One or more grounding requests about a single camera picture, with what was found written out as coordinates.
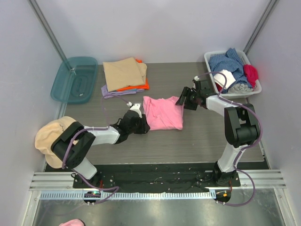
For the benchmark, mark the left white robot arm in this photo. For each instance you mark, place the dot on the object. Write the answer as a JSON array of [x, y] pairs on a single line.
[[74, 143]]

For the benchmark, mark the grey cloth in basket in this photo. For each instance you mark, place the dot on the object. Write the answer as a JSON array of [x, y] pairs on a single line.
[[240, 88]]

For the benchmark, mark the pink t shirt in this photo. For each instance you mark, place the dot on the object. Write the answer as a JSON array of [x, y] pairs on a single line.
[[163, 114]]

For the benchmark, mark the right aluminium frame post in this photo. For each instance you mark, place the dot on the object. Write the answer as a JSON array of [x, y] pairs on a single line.
[[260, 25]]

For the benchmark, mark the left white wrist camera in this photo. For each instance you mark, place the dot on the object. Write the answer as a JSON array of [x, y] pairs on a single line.
[[135, 107]]

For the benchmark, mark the white slotted cable duct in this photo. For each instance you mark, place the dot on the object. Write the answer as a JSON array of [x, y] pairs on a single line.
[[94, 195]]

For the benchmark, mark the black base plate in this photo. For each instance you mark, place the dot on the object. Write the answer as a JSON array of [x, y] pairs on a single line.
[[160, 178]]

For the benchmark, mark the left aluminium frame post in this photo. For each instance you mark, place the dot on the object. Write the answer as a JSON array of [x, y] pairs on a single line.
[[42, 19]]

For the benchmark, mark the pink cloth at bottom edge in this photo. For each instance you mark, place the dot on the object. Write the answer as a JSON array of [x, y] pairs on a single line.
[[73, 222]]

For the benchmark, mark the beige crumpled cloth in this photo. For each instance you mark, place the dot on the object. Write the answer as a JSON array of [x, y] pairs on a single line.
[[47, 135]]

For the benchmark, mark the orange t shirt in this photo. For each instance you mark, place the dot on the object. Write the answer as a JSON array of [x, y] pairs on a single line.
[[134, 87]]

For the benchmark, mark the aluminium rail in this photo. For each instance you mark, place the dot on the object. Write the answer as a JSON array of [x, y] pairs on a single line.
[[262, 178]]

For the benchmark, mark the white cloth in basket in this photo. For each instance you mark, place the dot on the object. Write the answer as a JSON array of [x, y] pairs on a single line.
[[224, 78]]

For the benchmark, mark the teal plastic bin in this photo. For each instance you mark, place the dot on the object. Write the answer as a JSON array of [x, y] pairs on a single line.
[[75, 80]]

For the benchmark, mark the magenta cloth in basket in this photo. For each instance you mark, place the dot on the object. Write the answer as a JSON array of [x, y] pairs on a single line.
[[251, 74]]

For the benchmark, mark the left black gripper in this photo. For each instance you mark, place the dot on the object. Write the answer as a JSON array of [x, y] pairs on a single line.
[[140, 124]]

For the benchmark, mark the blue checked shirt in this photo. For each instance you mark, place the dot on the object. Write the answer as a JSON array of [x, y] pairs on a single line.
[[229, 61]]

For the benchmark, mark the lavender t shirt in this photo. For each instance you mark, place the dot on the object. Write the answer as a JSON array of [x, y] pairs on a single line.
[[106, 94]]

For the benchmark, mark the beige t shirt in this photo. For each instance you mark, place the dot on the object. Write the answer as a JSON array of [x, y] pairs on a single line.
[[124, 73]]

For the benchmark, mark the aluminium frame post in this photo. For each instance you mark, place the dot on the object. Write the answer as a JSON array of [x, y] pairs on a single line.
[[42, 19], [260, 25]]

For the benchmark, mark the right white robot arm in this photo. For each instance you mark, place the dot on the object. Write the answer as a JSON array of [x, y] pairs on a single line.
[[241, 126]]

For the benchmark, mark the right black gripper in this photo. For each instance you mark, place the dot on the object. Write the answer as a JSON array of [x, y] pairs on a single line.
[[188, 99]]

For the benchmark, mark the red cloth in basket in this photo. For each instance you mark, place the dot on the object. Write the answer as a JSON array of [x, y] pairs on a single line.
[[219, 88]]

